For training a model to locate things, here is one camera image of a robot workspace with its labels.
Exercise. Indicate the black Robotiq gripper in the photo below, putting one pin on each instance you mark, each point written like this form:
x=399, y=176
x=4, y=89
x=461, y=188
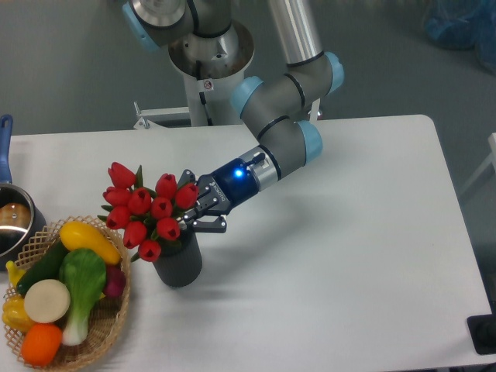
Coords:
x=218, y=193

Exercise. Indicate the red tulip bouquet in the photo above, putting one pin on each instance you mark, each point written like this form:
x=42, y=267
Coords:
x=149, y=218

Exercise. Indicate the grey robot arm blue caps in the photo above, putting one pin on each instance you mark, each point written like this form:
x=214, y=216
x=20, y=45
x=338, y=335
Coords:
x=283, y=145

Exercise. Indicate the dark grey ribbed vase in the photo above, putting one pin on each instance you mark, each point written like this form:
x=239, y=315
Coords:
x=180, y=261

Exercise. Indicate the purple red radish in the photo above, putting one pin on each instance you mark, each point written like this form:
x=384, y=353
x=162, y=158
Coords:
x=115, y=282

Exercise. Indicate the yellow squash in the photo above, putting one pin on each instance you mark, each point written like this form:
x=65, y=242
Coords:
x=78, y=235

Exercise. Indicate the green bok choy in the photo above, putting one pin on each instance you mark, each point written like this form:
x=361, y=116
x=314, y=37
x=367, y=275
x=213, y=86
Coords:
x=83, y=272

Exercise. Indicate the woven wicker basket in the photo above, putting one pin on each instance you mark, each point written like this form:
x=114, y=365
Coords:
x=106, y=320

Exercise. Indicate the dark green cucumber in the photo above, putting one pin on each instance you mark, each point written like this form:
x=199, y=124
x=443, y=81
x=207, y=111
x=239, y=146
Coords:
x=47, y=267

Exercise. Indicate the white round radish slice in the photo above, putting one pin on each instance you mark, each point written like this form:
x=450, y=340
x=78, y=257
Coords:
x=47, y=301

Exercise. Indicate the yellow banana tip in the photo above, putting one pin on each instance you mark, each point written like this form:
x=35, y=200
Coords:
x=14, y=273

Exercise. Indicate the orange fruit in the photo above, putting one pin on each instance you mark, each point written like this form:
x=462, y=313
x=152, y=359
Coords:
x=41, y=344

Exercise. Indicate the yellow bell pepper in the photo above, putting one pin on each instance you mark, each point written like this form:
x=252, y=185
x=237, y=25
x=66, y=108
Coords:
x=14, y=315

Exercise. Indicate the black device at table edge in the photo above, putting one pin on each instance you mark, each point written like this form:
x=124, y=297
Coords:
x=482, y=333

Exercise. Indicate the blue plastic bag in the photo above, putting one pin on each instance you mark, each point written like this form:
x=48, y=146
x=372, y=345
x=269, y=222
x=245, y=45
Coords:
x=463, y=25

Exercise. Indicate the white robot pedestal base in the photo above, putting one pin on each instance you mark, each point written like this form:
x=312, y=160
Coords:
x=212, y=51

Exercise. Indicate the blue handled saucepan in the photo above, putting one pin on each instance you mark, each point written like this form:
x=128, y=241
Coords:
x=20, y=217

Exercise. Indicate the white furniture frame right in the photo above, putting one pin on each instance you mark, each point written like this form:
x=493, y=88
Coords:
x=482, y=173

